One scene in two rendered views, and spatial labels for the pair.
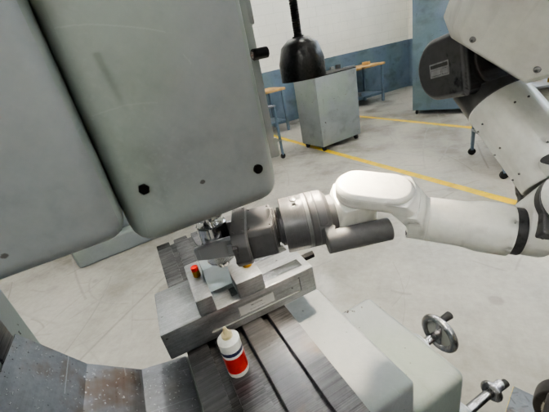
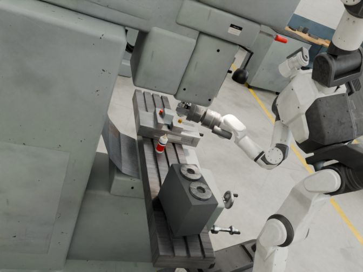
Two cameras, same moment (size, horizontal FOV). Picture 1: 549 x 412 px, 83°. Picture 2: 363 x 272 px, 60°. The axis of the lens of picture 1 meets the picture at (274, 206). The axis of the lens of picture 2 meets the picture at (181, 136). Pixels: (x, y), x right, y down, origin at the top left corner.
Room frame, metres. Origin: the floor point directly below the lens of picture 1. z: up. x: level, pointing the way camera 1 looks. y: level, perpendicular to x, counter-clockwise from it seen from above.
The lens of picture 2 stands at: (-0.93, 0.13, 1.91)
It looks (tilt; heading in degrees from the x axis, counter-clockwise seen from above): 31 degrees down; 357
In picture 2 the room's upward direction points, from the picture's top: 24 degrees clockwise
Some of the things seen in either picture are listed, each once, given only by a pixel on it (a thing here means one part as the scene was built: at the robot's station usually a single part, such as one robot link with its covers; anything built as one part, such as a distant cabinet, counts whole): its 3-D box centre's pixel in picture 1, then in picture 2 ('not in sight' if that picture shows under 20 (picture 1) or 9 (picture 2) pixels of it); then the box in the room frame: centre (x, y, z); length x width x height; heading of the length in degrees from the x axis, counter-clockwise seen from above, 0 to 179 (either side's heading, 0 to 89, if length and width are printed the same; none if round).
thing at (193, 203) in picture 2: not in sight; (186, 197); (0.04, -0.05, 1.07); 0.22 x 0.12 x 0.20; 33
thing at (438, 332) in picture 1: (430, 338); (223, 199); (0.62, -0.36, 0.67); 0.16 x 0.12 x 0.12; 111
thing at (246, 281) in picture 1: (240, 268); (175, 122); (0.60, 0.11, 1.06); 0.15 x 0.06 x 0.04; 19
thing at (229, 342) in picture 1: (231, 348); (162, 142); (0.42, 0.13, 1.02); 0.04 x 0.04 x 0.11
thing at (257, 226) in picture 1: (271, 229); (200, 115); (0.44, 0.01, 1.23); 0.13 x 0.12 x 0.10; 0
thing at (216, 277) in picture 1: (214, 270); (167, 116); (0.59, 0.16, 1.08); 0.06 x 0.05 x 0.06; 19
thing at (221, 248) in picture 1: (215, 251); (182, 111); (0.41, 0.10, 1.23); 0.06 x 0.02 x 0.03; 90
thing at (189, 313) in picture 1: (234, 284); (168, 126); (0.60, 0.13, 1.02); 0.35 x 0.15 x 0.11; 109
